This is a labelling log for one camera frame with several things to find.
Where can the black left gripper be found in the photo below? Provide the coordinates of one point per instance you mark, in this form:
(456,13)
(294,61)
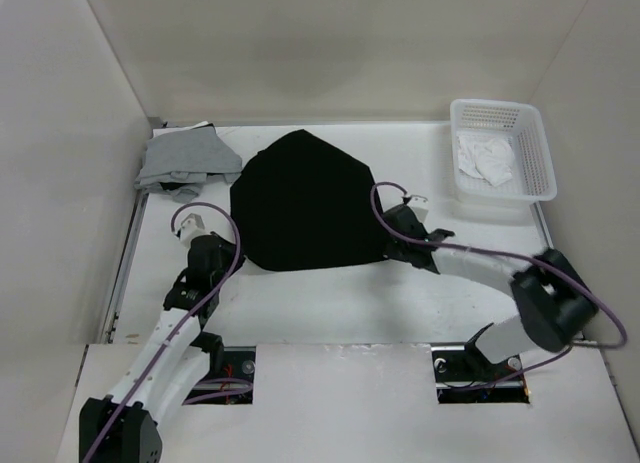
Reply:
(229,248)

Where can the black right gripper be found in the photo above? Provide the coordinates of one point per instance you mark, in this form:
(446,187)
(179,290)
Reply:
(391,252)

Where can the black tank top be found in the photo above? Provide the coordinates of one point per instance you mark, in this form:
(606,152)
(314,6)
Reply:
(304,204)

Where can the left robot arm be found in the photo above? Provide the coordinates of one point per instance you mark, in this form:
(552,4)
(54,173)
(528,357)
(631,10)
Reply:
(125,425)

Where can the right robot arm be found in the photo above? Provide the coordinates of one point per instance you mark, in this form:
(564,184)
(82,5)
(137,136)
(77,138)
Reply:
(550,311)

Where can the grey folded tank top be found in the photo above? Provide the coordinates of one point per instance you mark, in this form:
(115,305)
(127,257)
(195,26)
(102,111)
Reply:
(180,162)

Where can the white crumpled tank top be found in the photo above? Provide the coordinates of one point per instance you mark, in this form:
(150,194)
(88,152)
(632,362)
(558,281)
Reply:
(487,158)

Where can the white plastic basket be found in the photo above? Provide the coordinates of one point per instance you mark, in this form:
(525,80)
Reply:
(534,178)

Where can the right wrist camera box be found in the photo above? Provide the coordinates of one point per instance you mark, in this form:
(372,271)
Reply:
(419,205)

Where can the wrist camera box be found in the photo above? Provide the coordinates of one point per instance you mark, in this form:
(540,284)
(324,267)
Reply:
(419,205)
(189,229)

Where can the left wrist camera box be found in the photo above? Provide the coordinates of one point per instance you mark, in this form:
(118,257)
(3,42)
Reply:
(189,229)

